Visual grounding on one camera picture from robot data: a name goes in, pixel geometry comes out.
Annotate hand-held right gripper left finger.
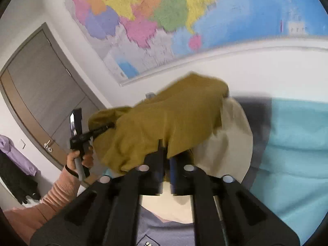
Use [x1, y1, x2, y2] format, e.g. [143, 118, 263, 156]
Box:
[30, 139, 164, 246]

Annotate purple hanging garment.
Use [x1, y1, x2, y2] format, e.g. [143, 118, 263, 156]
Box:
[0, 134, 39, 177]

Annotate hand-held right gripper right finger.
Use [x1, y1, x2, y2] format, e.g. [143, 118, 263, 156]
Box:
[169, 156, 300, 246]

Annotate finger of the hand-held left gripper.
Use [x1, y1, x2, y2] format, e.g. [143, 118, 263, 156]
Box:
[88, 122, 115, 140]

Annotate olive green jacket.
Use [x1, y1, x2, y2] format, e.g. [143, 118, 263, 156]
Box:
[88, 73, 229, 182]

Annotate person's left forearm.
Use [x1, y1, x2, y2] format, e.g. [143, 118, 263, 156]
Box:
[3, 168, 83, 246]

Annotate cream pillow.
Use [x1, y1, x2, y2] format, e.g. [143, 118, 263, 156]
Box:
[140, 98, 254, 224]

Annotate person's left hand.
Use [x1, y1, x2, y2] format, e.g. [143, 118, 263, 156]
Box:
[66, 150, 95, 178]

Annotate teal and grey bed sheet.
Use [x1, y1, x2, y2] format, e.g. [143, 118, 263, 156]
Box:
[102, 96, 328, 246]

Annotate grey door with wooden frame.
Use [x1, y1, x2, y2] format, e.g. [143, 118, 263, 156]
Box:
[0, 22, 108, 175]

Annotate colourful wall map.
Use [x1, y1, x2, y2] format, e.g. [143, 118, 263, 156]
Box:
[65, 0, 315, 87]

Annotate black hanging garment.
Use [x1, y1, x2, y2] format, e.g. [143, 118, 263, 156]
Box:
[0, 151, 42, 205]

